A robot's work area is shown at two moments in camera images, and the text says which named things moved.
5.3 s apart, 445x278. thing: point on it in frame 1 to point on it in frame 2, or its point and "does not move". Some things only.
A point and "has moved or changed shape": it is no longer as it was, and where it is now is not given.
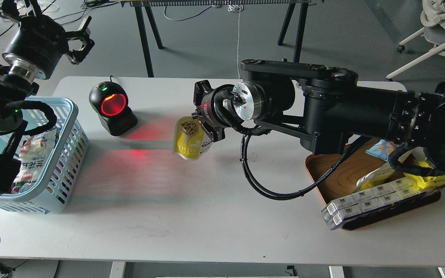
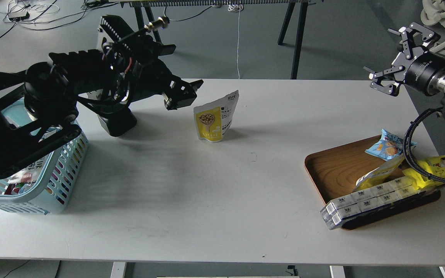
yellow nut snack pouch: (190, 141) has moved or changed shape
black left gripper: (41, 41) to (131, 70)
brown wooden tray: (341, 181) does not move
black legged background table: (149, 10) does not move
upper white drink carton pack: (333, 207) does not move
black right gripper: (218, 106) to (432, 74)
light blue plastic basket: (69, 151) does not move
